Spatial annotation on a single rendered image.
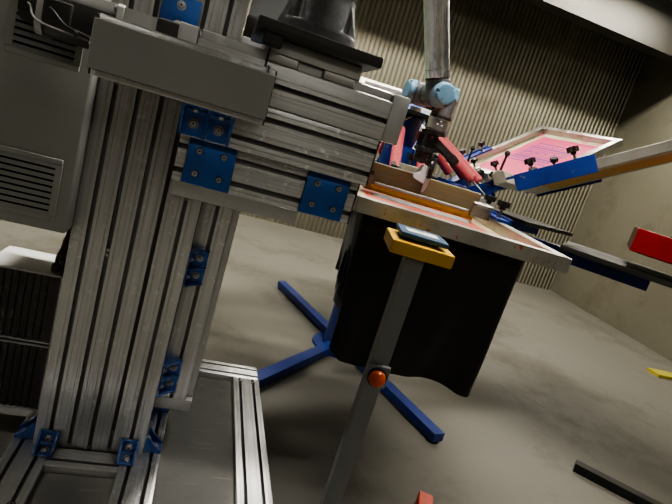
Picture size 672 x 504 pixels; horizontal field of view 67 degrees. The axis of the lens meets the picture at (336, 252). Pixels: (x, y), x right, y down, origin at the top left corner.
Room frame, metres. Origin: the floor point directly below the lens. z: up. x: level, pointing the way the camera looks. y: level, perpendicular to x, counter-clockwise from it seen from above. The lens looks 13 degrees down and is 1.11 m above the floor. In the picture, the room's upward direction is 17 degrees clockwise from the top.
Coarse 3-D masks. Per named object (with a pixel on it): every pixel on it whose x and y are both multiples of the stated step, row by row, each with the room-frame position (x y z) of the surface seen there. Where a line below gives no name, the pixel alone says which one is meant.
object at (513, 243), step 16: (368, 208) 1.21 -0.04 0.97; (384, 208) 1.22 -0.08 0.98; (400, 208) 1.22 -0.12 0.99; (416, 224) 1.22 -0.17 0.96; (432, 224) 1.22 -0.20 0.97; (448, 224) 1.23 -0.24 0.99; (496, 224) 1.73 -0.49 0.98; (464, 240) 1.23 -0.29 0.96; (480, 240) 1.23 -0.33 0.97; (496, 240) 1.23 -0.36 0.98; (512, 240) 1.26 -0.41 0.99; (528, 240) 1.44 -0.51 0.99; (512, 256) 1.24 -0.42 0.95; (528, 256) 1.24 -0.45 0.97; (544, 256) 1.24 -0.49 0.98; (560, 256) 1.24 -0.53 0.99
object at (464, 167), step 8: (400, 136) 2.42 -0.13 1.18; (416, 136) 2.82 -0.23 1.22; (432, 136) 2.52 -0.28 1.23; (400, 144) 2.38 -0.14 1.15; (448, 144) 2.51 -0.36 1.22; (392, 152) 2.34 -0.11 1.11; (400, 152) 2.34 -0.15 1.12; (456, 152) 2.60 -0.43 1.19; (392, 160) 2.29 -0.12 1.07; (400, 160) 2.31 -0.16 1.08; (440, 160) 2.87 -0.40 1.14; (464, 160) 2.58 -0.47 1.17; (448, 168) 2.91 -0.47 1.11; (456, 168) 2.46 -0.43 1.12; (464, 168) 2.44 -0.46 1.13; (472, 168) 2.56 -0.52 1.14; (464, 176) 2.43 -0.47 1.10; (472, 176) 2.42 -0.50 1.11; (480, 176) 2.54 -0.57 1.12
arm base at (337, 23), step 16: (304, 0) 0.96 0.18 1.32; (320, 0) 0.95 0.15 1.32; (336, 0) 0.96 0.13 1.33; (352, 0) 0.99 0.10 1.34; (288, 16) 0.95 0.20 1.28; (304, 16) 0.94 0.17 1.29; (320, 16) 0.94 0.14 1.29; (336, 16) 0.96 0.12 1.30; (352, 16) 0.99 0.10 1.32; (320, 32) 0.94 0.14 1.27; (336, 32) 0.95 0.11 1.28; (352, 32) 0.99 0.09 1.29
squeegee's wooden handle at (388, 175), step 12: (372, 168) 1.80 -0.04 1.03; (384, 168) 1.80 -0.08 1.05; (396, 168) 1.81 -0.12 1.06; (372, 180) 1.80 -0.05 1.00; (384, 180) 1.80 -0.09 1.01; (396, 180) 1.80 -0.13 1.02; (408, 180) 1.81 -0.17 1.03; (432, 180) 1.81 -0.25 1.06; (420, 192) 1.81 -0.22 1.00; (432, 192) 1.81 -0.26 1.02; (444, 192) 1.81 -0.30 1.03; (456, 192) 1.82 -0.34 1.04; (468, 192) 1.82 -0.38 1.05; (456, 204) 1.82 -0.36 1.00; (468, 204) 1.82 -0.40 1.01
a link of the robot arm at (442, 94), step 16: (432, 0) 1.60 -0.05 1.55; (448, 0) 1.61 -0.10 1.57; (432, 16) 1.61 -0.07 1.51; (448, 16) 1.62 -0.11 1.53; (432, 32) 1.61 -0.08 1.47; (448, 32) 1.62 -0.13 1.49; (432, 48) 1.62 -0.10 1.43; (448, 48) 1.63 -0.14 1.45; (432, 64) 1.62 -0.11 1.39; (448, 64) 1.64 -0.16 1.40; (432, 80) 1.63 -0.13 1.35; (448, 80) 1.64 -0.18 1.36; (432, 96) 1.62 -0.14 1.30; (448, 96) 1.62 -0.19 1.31
